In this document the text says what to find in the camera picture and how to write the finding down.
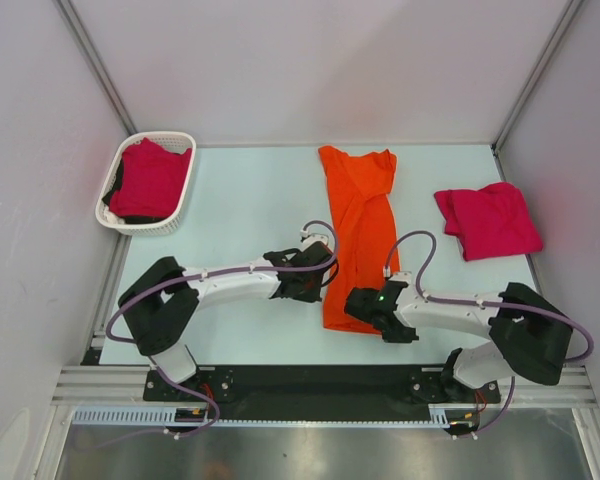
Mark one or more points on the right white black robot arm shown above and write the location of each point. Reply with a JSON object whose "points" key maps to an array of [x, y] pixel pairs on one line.
{"points": [[521, 335]]}

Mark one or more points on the right aluminium corner post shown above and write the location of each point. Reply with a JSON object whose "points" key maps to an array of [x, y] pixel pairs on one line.
{"points": [[549, 50]]}

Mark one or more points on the left aluminium corner post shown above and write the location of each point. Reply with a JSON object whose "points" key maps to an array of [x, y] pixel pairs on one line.
{"points": [[89, 51]]}

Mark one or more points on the aluminium corner post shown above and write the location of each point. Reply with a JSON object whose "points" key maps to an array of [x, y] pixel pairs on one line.
{"points": [[89, 51], [549, 50]]}

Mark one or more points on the magenta shirt in basket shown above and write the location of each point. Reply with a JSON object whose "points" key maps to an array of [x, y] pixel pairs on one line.
{"points": [[174, 165]]}

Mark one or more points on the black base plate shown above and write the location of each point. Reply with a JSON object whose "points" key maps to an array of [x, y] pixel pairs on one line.
{"points": [[334, 393]]}

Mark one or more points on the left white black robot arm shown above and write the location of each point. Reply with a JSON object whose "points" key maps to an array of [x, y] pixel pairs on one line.
{"points": [[158, 307]]}

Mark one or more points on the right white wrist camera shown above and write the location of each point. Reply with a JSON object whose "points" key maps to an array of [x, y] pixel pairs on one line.
{"points": [[397, 276]]}

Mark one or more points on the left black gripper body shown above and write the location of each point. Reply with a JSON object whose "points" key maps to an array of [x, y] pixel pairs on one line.
{"points": [[311, 291]]}

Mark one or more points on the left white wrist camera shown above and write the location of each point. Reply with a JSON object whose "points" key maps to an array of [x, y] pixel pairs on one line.
{"points": [[312, 235]]}

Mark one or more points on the folded magenta t shirt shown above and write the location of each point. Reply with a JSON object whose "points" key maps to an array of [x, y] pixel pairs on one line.
{"points": [[491, 222]]}

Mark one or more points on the white plastic basket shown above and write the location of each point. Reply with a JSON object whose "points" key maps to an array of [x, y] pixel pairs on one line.
{"points": [[172, 141]]}

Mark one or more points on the aluminium frame rail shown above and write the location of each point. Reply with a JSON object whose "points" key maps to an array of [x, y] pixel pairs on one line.
{"points": [[124, 385]]}

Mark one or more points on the black shirt in basket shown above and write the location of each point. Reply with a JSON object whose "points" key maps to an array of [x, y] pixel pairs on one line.
{"points": [[138, 194]]}

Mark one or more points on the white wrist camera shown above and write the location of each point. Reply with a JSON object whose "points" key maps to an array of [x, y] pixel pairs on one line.
{"points": [[397, 276], [312, 235]]}

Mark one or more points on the white slotted cable duct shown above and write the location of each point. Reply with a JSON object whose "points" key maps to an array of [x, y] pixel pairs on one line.
{"points": [[189, 417]]}

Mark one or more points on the orange t shirt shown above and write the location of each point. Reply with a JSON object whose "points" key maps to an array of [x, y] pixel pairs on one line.
{"points": [[358, 189]]}

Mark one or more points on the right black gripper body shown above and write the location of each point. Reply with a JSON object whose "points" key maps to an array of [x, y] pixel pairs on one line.
{"points": [[399, 335]]}

